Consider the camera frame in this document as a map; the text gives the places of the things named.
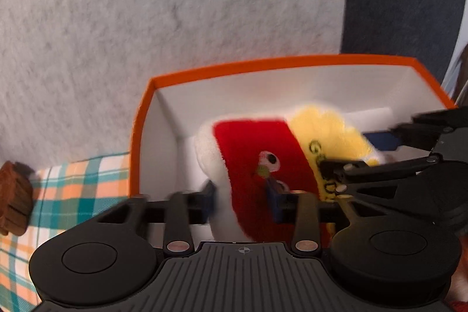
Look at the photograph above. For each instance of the brown wooden chair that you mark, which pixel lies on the brown wooden chair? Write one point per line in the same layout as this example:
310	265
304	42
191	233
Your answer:
14	195

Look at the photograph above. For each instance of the red plush toy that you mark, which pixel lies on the red plush toy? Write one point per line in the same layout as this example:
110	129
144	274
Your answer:
248	151

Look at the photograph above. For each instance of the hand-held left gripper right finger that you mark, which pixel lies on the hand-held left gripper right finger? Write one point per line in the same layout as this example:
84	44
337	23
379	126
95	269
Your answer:
276	204

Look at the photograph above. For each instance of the orange cardboard box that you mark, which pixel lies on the orange cardboard box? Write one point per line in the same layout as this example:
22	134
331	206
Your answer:
237	92

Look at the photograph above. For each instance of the light grey felt wall panel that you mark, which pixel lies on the light grey felt wall panel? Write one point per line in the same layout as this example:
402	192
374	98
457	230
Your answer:
146	5

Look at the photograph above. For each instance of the dark grey felt wall panel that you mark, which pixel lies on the dark grey felt wall panel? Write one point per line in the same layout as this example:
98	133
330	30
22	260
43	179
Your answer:
402	5

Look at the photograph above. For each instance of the yellow plush toy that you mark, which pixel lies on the yellow plush toy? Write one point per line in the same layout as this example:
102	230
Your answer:
329	129

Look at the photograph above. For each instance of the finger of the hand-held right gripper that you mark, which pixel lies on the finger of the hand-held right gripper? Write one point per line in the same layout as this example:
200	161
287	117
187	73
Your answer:
420	131
336	175

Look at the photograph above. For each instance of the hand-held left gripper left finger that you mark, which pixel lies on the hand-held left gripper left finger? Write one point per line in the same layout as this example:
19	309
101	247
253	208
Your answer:
209	204

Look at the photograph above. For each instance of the plaid tablecloth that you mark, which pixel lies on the plaid tablecloth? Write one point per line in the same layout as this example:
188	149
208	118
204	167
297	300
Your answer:
73	180

